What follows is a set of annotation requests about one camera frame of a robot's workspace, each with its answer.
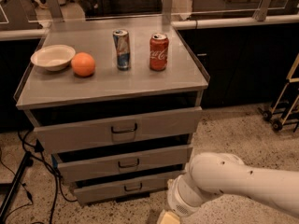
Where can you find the white bowl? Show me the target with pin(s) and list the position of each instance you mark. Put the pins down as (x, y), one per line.
(53, 58)

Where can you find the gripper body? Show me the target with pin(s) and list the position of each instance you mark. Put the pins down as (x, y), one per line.
(179, 200)

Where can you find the black tripod leg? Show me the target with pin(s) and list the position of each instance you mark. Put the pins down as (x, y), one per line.
(13, 186)

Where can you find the blue silver drink can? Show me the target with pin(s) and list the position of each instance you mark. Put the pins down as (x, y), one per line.
(122, 46)

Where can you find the red cola can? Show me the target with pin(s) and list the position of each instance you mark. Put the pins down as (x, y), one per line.
(158, 51)

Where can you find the grey drawer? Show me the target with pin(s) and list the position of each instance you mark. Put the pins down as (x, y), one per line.
(105, 132)
(124, 163)
(124, 188)

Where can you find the grey drawer cabinet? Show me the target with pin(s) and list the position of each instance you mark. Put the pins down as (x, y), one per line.
(49, 98)

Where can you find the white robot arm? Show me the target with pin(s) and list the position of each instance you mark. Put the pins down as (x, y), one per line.
(209, 175)

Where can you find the yellow wheeled cart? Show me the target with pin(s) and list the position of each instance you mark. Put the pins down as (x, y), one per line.
(284, 109)

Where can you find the grey middle drawer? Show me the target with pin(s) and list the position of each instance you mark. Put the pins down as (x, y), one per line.
(124, 163)

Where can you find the orange fruit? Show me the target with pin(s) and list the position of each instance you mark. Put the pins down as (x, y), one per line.
(83, 64)

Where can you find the grey top drawer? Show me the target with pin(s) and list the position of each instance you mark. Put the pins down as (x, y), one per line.
(105, 132)

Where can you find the grey bottom drawer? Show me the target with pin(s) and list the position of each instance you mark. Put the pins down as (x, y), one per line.
(124, 188)

